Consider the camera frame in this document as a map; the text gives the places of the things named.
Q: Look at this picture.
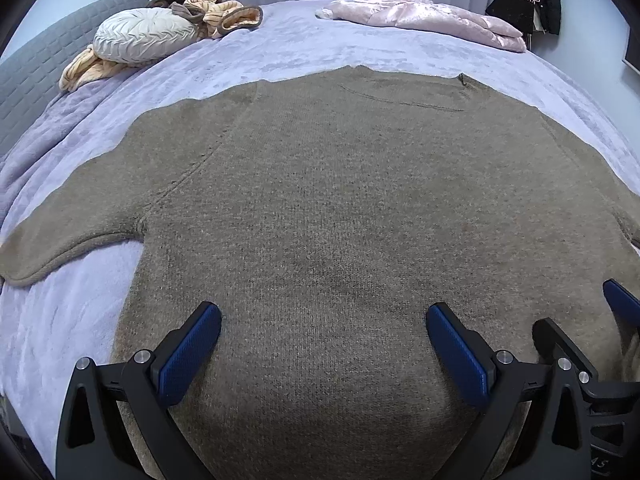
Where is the brown knit sweater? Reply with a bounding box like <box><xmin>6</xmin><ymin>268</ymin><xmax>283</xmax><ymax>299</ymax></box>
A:
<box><xmin>1</xmin><ymin>67</ymin><xmax>639</xmax><ymax>479</ymax></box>

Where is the beige and brown clothes pile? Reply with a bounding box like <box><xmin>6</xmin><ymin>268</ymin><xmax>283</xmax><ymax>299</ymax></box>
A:
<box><xmin>58</xmin><ymin>0</ymin><xmax>262</xmax><ymax>92</ymax></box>

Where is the lavender plush bed blanket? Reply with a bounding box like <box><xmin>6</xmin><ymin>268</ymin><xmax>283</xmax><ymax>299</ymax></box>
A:
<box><xmin>1</xmin><ymin>0</ymin><xmax>639</xmax><ymax>470</ymax></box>

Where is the pink satin puffer jacket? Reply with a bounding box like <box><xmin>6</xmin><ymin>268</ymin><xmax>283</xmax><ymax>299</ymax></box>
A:
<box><xmin>314</xmin><ymin>0</ymin><xmax>527</xmax><ymax>53</ymax></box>

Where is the grey quilted headboard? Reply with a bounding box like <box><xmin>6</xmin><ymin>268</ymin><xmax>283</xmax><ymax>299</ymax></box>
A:
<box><xmin>1</xmin><ymin>0</ymin><xmax>149</xmax><ymax>154</ymax></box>

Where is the white round pleated cushion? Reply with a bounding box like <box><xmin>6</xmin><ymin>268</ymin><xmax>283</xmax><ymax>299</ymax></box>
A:
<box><xmin>92</xmin><ymin>8</ymin><xmax>198</xmax><ymax>65</ymax></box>

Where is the wall mounted television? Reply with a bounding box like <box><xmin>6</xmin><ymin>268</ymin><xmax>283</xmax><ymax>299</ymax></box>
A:
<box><xmin>624</xmin><ymin>26</ymin><xmax>640</xmax><ymax>73</ymax></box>

